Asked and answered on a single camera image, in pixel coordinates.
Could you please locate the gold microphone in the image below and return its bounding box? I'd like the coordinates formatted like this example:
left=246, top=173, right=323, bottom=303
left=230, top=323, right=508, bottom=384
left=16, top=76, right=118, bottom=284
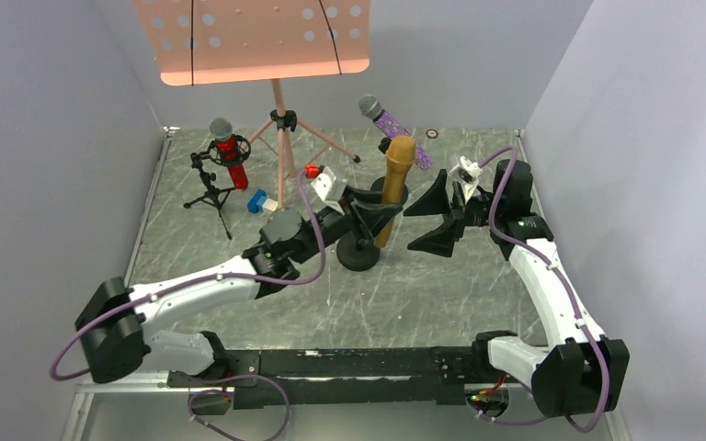
left=373, top=134, right=419, bottom=250

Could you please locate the purple glitter microphone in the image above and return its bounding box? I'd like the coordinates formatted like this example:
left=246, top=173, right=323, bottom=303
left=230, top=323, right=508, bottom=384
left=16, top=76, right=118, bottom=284
left=358, top=94, right=433, bottom=170

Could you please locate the black tripod shock-mount stand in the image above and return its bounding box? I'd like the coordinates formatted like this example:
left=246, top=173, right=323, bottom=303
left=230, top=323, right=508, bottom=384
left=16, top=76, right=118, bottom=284
left=183, top=135, right=251, bottom=240

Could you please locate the red glitter microphone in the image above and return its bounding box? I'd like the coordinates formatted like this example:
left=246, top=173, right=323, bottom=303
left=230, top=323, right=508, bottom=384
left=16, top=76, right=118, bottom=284
left=210, top=117, right=250, bottom=190

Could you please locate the black round-base mic stand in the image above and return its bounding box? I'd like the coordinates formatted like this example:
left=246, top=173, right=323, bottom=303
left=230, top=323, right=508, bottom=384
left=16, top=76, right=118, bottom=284
left=370, top=137, right=409, bottom=205

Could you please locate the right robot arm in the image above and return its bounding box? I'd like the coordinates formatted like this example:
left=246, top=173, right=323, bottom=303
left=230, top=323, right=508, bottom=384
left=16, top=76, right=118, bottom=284
left=404, top=160, right=630, bottom=418

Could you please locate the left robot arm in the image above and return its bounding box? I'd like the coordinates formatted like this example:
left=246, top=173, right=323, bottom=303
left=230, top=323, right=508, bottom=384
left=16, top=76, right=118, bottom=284
left=74, top=187, right=403, bottom=384

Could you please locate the pink music stand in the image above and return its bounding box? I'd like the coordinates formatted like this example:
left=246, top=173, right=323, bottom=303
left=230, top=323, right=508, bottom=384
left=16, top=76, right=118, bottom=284
left=133, top=0, right=371, bottom=204

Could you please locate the cream toy block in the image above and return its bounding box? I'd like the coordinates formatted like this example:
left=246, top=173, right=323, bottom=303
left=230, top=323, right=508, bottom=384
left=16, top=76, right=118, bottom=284
left=260, top=198, right=279, bottom=212

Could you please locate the blue toy block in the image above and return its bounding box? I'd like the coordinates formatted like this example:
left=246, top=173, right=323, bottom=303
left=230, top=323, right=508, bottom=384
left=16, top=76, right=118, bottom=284
left=246, top=189, right=268, bottom=214

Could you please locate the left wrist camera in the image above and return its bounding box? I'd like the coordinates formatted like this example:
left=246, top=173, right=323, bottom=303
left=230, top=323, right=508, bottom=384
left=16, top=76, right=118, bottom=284
left=304, top=164, right=347, bottom=207

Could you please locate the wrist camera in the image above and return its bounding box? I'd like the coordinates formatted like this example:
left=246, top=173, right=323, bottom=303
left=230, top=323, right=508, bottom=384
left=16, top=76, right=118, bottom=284
left=449, top=156, right=483, bottom=201
left=304, top=164, right=347, bottom=207

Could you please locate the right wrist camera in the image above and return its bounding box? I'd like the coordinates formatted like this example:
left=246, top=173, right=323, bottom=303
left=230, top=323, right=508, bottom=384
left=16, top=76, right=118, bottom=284
left=449, top=156, right=483, bottom=201

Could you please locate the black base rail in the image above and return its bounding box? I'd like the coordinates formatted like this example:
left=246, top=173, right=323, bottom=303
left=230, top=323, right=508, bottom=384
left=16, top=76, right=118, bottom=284
left=166, top=346, right=504, bottom=410

